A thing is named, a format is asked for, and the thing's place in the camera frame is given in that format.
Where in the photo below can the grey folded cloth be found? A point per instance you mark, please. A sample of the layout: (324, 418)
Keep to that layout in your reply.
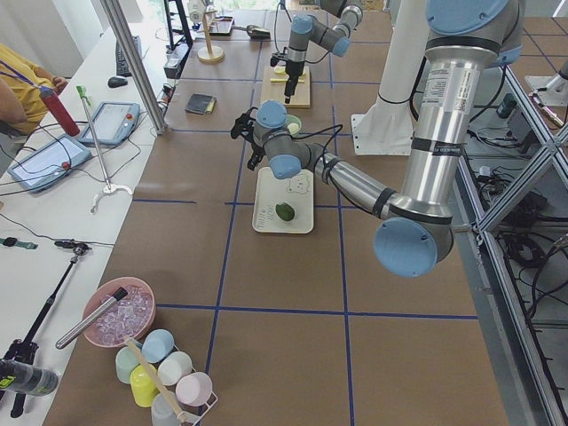
(200, 104)

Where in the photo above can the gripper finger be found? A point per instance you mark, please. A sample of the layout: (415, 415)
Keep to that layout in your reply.
(253, 162)
(290, 89)

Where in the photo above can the white rectangular tray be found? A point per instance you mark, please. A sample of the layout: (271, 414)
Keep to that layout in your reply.
(298, 191)

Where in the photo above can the white cup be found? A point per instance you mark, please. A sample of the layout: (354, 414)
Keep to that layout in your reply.
(175, 366)

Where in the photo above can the blue teach pendant far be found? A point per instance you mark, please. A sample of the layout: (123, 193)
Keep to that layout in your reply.
(114, 121)

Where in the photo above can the pink bowl with ice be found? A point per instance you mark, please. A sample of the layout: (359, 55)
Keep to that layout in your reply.
(132, 316)

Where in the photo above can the pink cup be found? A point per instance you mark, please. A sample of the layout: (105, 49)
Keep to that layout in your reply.
(194, 389)

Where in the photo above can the yellow cup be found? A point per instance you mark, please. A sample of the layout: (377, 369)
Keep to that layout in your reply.
(142, 387)

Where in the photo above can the metal scoop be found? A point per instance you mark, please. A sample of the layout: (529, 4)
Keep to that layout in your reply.
(255, 32)

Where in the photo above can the blue teach pendant near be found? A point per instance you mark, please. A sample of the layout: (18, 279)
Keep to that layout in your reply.
(49, 164)

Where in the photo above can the person in yellow shirt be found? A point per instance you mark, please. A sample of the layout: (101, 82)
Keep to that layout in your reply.
(21, 106)

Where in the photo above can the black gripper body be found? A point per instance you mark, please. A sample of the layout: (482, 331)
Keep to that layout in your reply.
(256, 149)
(291, 71)

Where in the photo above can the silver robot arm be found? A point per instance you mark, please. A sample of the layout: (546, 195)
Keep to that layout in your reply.
(307, 28)
(465, 38)

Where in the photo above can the light green bowl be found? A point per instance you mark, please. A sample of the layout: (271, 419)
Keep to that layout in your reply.
(290, 118)

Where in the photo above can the black computer mouse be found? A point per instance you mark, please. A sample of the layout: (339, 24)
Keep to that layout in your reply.
(117, 81)

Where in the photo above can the reacher grabber tool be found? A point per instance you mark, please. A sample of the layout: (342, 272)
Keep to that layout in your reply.
(109, 188)

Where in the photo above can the blue cup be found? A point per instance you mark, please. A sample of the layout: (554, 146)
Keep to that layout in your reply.
(158, 345)

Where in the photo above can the yellow plastic knife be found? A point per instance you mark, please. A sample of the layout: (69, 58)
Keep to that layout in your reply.
(284, 80)

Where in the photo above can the aluminium frame post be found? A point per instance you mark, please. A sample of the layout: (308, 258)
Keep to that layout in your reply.
(121, 29)

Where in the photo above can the red bottle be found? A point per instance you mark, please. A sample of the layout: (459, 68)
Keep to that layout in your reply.
(51, 100)

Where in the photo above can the wooden mug tree stand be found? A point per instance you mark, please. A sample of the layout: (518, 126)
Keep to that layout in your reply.
(209, 54)

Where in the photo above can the wooden cutting board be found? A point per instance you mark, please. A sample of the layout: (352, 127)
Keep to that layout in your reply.
(275, 91)

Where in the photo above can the green cup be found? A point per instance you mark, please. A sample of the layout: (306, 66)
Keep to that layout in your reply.
(125, 362)

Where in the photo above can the smart watch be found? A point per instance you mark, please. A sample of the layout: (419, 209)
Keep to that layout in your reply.
(11, 242)

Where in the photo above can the black tripod stick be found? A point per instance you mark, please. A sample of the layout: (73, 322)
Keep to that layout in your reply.
(19, 375)

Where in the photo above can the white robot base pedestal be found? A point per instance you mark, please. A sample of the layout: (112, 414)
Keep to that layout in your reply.
(387, 127)

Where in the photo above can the metal muddler rod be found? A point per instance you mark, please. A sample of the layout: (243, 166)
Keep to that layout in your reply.
(80, 327)

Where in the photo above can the green avocado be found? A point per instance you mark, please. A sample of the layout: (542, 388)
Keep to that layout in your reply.
(285, 211)

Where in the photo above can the blue teach pendant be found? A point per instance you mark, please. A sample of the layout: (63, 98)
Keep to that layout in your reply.
(114, 121)
(49, 164)

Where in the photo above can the grey cup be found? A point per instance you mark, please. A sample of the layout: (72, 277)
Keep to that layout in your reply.
(161, 412)

